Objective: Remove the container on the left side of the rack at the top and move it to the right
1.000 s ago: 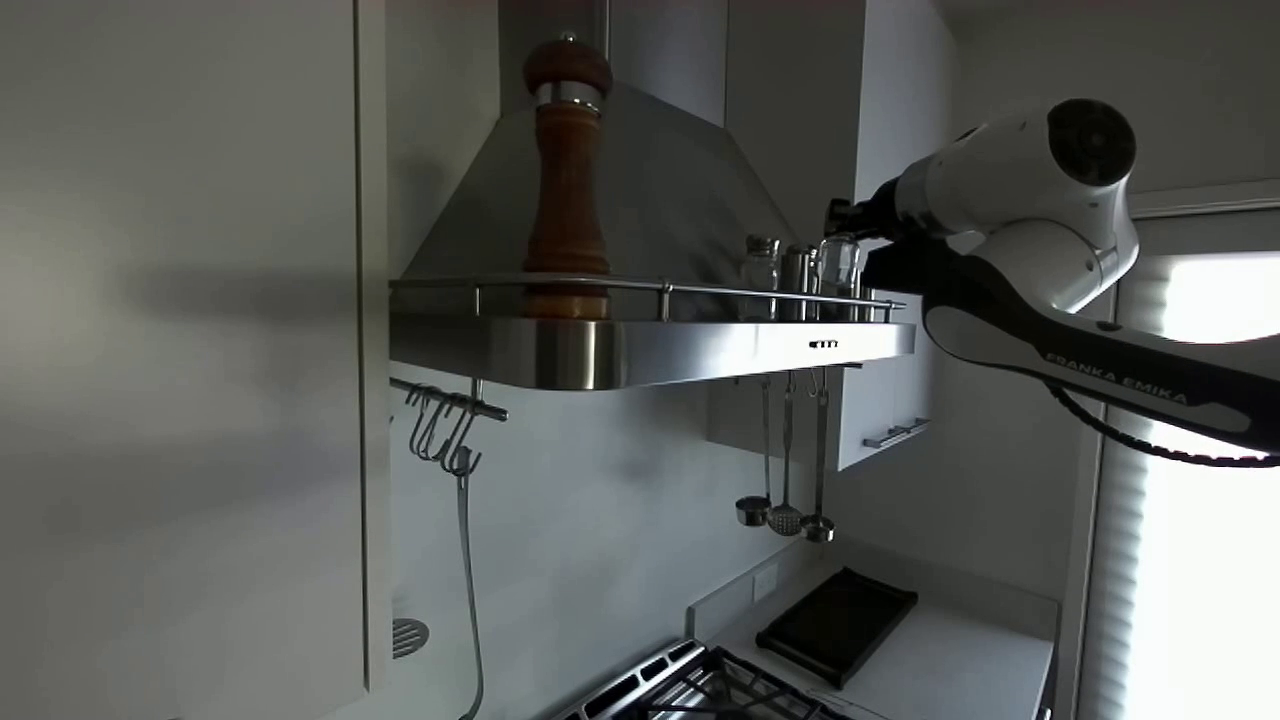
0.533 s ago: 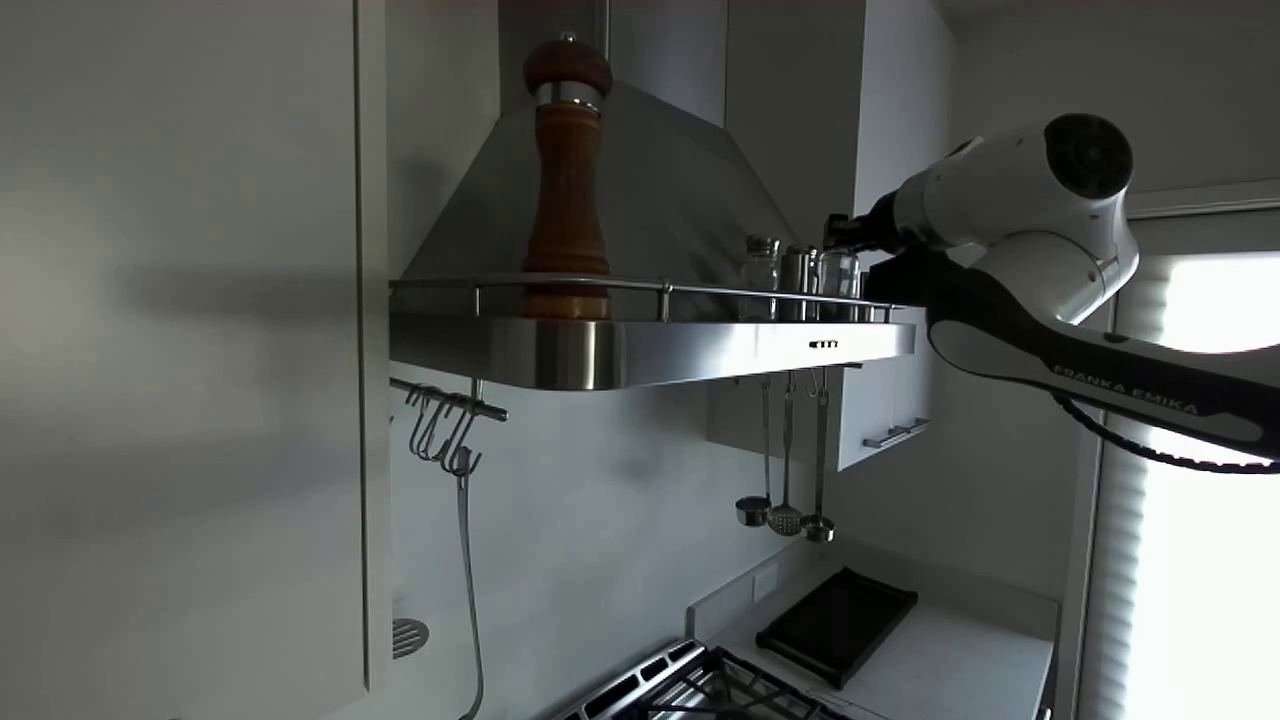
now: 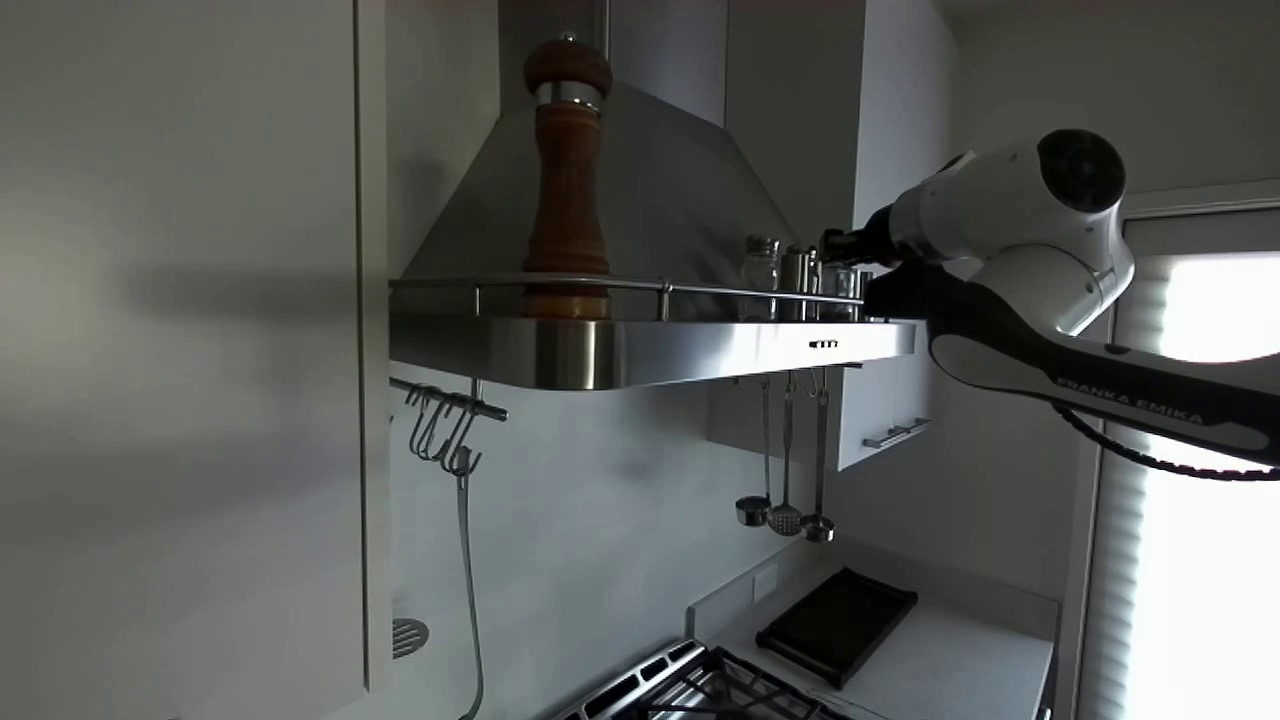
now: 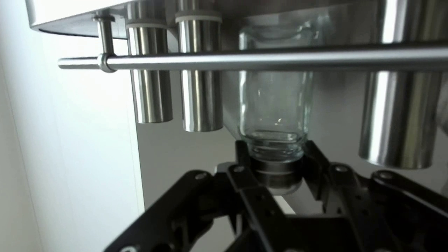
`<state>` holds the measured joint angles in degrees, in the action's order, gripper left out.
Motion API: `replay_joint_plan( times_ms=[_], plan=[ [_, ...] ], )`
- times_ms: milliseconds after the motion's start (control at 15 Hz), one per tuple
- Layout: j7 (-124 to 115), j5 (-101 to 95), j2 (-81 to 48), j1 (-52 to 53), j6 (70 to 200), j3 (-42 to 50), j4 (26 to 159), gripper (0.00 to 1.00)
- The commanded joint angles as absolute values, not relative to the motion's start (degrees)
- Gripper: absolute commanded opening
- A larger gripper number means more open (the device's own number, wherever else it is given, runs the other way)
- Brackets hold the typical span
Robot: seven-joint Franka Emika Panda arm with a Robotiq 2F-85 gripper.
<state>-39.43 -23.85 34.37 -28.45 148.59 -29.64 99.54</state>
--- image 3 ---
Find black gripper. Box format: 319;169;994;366
818;214;904;273

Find glass container chrome cap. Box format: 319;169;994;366
791;244;829;320

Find steel cylinder shaker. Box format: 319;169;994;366
829;255;869;320
758;238;791;320

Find stainless steel range hood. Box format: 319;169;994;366
388;0;930;397

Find hanging metal ladle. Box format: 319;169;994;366
800;378;845;549
768;378;809;542

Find hanging metal slotted spoon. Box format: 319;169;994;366
732;371;777;529

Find brown wooden pepper mill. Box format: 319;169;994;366
515;33;618;323

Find black rectangular griddle tray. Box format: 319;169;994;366
752;564;922;694

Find stainless steel gas stove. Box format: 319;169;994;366
551;636;855;720

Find window with white blinds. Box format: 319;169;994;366
1054;195;1280;720

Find round perforated metal strainer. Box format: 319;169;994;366
388;614;436;663

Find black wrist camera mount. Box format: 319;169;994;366
859;255;978;323

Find small white wall cabinet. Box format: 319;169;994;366
705;0;962;476

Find small cabinet handle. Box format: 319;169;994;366
859;415;930;457

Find steel rack rail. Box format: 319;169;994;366
388;273;872;323

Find white wall outlet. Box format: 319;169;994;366
746;561;791;610

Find black ribbed cable bundle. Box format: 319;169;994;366
1049;397;1280;485

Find wall hook rail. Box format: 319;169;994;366
388;378;513;481

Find hanging cord with dark clip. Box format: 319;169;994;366
453;468;486;720

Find large white wall cabinet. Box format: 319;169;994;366
0;0;392;702

